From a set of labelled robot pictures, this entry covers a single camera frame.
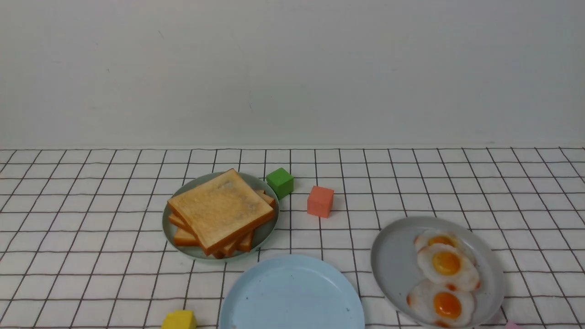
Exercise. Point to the orange cube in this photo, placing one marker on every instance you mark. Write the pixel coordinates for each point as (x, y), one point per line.
(320, 201)

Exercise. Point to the white checkered tablecloth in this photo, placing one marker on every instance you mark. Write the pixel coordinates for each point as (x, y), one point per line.
(82, 244)

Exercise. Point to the grey plate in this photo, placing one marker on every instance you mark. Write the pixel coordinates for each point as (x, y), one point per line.
(395, 270)

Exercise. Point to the green cube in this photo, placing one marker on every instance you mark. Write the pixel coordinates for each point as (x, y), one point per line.
(281, 182)

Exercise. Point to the fried egg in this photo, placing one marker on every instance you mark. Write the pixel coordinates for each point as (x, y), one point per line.
(437, 305)
(434, 236)
(449, 267)

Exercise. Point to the light blue plate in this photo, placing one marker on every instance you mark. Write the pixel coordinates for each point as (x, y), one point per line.
(292, 292)

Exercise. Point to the green plate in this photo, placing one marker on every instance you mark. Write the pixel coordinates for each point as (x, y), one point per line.
(265, 235)

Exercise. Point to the yellow cube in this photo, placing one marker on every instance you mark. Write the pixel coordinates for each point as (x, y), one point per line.
(180, 319)

